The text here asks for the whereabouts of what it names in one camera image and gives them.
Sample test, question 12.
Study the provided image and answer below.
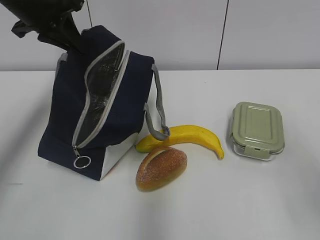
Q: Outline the yellow banana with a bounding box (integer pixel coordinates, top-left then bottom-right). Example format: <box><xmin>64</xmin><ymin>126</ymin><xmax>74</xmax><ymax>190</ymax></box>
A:
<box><xmin>135</xmin><ymin>125</ymin><xmax>225</xmax><ymax>160</ymax></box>

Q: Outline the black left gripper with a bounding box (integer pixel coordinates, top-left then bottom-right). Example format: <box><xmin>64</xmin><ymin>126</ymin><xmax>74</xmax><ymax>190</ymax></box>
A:
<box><xmin>0</xmin><ymin>0</ymin><xmax>84</xmax><ymax>54</ymax></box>

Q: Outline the brown bread loaf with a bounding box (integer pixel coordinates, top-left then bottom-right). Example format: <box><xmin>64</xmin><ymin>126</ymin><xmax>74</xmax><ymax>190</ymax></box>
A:
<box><xmin>135</xmin><ymin>146</ymin><xmax>188</xmax><ymax>192</ymax></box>

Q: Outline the green lidded glass container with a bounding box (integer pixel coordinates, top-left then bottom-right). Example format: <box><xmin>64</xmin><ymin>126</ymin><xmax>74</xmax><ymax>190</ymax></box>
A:
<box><xmin>228</xmin><ymin>101</ymin><xmax>285</xmax><ymax>161</ymax></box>

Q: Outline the navy insulated lunch bag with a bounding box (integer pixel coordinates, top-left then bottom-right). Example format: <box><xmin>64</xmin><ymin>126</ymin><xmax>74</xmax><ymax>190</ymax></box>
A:
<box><xmin>37</xmin><ymin>25</ymin><xmax>171</xmax><ymax>181</ymax></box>

